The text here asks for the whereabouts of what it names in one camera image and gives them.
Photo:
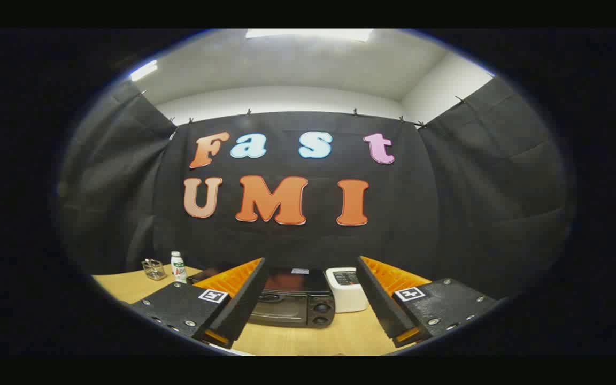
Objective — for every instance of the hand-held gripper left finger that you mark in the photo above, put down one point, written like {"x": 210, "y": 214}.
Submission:
{"x": 244, "y": 305}

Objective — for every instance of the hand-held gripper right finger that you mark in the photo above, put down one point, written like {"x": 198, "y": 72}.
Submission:
{"x": 377, "y": 299}

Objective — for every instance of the white pop-up toaster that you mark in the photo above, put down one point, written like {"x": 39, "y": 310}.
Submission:
{"x": 348, "y": 299}

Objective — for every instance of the white green-label bottle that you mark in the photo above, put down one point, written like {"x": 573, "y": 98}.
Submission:
{"x": 178, "y": 270}

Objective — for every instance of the ceiling light panel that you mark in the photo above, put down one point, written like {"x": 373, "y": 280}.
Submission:
{"x": 308, "y": 34}
{"x": 144, "y": 70}

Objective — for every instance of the black toaster oven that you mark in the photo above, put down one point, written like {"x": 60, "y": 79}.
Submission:
{"x": 297, "y": 299}

